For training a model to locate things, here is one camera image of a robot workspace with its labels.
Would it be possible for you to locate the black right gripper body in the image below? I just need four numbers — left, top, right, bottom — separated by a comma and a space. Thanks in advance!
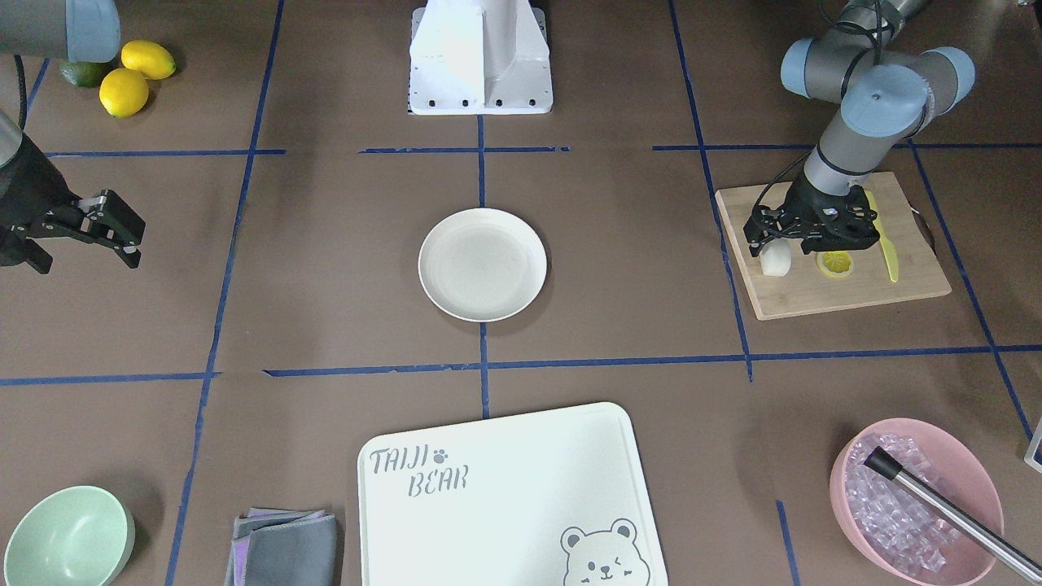
1, 135, 93, 243

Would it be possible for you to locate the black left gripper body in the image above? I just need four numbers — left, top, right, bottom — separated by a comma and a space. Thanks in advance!
743, 174, 880, 255

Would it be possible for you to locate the cream round plate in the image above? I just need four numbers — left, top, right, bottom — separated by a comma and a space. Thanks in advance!
417, 207, 549, 323

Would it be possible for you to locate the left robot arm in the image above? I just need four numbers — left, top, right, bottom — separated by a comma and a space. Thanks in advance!
743, 1, 976, 257

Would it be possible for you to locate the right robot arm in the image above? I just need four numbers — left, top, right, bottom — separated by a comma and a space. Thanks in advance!
1, 1, 146, 274

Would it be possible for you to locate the white bear tray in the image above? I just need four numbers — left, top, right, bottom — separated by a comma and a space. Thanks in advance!
357, 402, 668, 585

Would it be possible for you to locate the lemon slice bottom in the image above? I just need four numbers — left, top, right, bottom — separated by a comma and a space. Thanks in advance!
816, 250, 855, 278

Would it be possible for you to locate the yellow plastic knife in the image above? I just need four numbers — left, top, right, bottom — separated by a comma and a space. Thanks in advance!
864, 189, 900, 283

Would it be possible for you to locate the bamboo cutting board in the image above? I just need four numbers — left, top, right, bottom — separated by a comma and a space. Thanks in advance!
715, 172, 952, 321

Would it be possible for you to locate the yellow lemon lower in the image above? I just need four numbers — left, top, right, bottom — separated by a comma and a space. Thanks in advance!
99, 68, 150, 119

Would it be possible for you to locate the yellow lemon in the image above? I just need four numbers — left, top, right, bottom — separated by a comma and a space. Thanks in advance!
99, 68, 150, 119
120, 38, 177, 81

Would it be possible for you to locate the green lime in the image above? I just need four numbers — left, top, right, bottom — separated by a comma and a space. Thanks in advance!
57, 59, 111, 89

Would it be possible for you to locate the yellow lemon upper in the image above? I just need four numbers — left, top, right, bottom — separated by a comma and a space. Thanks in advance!
120, 38, 177, 81

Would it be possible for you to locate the mint green bowl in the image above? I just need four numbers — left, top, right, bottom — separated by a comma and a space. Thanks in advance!
3, 485, 135, 585

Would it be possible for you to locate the pink bowl with ice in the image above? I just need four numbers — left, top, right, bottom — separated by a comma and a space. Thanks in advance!
829, 417, 1004, 585

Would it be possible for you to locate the grey folded cloth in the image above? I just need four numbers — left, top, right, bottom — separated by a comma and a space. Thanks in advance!
224, 508, 339, 585

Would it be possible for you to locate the metal black-tipped stirrer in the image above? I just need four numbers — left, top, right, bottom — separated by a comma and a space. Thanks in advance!
863, 448, 1041, 585

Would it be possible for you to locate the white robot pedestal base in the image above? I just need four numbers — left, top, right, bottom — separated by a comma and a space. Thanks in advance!
407, 1, 554, 116

